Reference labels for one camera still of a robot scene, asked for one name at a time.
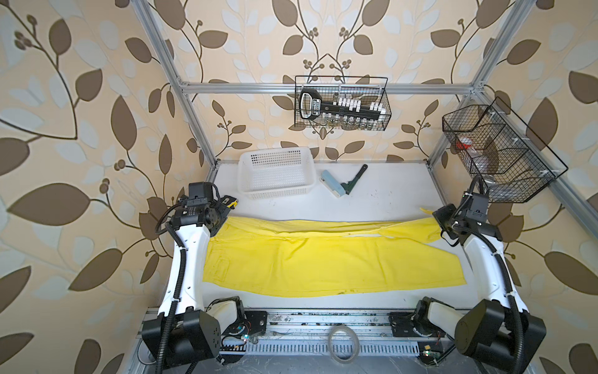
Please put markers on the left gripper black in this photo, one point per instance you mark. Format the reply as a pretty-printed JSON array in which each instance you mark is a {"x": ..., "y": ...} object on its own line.
[{"x": 222, "y": 210}]

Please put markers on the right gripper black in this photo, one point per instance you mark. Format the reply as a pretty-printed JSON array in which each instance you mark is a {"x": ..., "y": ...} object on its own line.
[{"x": 441, "y": 213}]

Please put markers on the white plastic basket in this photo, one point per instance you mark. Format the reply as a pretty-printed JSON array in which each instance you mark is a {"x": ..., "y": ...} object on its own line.
[{"x": 274, "y": 173}]

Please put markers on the yellow trousers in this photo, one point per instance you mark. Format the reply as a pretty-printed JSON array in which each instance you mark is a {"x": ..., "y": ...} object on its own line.
[{"x": 307, "y": 259}]

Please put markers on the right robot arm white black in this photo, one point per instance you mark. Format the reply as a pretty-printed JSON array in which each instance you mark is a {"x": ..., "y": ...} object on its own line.
[{"x": 499, "y": 330}]

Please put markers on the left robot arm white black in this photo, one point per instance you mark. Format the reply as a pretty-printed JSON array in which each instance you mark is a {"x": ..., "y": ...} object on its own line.
[{"x": 187, "y": 331}]

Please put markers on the yellow black tape measure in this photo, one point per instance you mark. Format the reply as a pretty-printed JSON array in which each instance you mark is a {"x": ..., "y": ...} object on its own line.
[{"x": 229, "y": 201}]

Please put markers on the green pipe wrench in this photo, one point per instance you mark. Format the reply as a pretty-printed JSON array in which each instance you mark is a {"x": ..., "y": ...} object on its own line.
[{"x": 349, "y": 186}]

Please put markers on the clear tape roll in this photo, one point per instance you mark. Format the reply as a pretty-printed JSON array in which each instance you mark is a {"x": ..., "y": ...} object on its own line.
[{"x": 343, "y": 345}]

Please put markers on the black wire basket right wall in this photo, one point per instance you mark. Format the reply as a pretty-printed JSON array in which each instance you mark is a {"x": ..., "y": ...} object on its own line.
[{"x": 512, "y": 160}]

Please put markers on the black wire basket wall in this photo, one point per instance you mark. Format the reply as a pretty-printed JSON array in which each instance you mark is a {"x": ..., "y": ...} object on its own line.
[
  {"x": 365, "y": 88},
  {"x": 512, "y": 160}
]

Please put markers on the red item in wire basket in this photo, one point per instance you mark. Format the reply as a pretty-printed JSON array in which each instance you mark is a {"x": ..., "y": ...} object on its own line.
[{"x": 463, "y": 143}]

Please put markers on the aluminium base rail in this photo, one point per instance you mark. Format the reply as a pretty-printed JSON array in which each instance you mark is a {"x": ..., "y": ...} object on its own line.
[{"x": 305, "y": 331}]

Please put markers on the black socket set rail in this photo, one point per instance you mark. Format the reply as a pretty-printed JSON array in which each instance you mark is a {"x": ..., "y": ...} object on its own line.
[{"x": 312, "y": 105}]

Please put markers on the black wire basket back wall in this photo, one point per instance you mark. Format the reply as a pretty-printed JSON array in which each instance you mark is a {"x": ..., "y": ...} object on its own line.
[{"x": 365, "y": 88}]

